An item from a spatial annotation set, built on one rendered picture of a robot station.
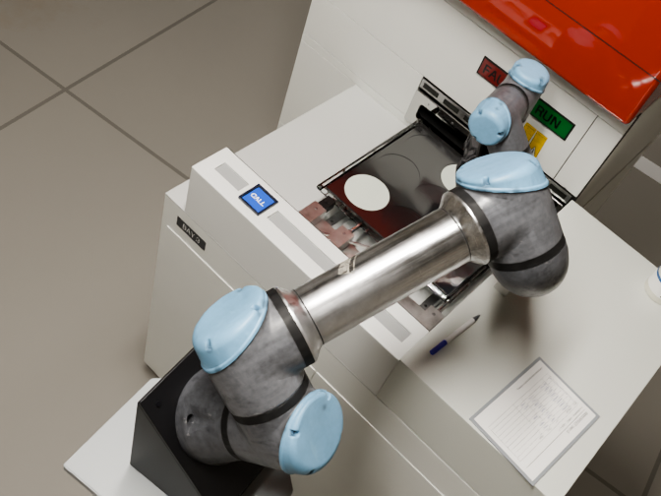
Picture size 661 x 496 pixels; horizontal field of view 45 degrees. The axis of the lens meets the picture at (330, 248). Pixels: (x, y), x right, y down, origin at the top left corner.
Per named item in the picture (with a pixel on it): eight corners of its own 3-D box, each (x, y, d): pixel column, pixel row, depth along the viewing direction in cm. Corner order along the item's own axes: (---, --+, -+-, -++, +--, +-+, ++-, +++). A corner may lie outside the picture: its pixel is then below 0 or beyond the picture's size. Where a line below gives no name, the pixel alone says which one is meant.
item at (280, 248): (216, 190, 171) (225, 146, 160) (405, 367, 156) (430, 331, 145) (183, 210, 165) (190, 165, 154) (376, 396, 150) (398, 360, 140)
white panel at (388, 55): (307, 35, 210) (346, -105, 179) (549, 234, 188) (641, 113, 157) (299, 39, 208) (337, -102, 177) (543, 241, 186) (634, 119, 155)
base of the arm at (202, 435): (210, 483, 122) (254, 496, 115) (156, 418, 115) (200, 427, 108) (266, 408, 131) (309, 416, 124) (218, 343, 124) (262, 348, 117)
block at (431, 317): (427, 312, 158) (432, 303, 155) (440, 323, 157) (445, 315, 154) (402, 334, 153) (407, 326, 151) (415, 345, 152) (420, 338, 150)
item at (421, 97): (407, 115, 196) (420, 87, 189) (547, 229, 185) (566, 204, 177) (403, 117, 195) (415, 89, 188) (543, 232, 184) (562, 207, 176)
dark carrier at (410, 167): (421, 124, 188) (422, 122, 188) (534, 217, 179) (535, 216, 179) (325, 188, 169) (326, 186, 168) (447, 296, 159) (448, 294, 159)
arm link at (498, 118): (514, 162, 144) (540, 134, 150) (496, 106, 139) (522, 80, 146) (478, 165, 149) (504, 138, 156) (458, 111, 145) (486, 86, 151)
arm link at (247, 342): (240, 440, 103) (583, 240, 111) (188, 349, 97) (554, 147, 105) (222, 398, 114) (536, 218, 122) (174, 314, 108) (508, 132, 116)
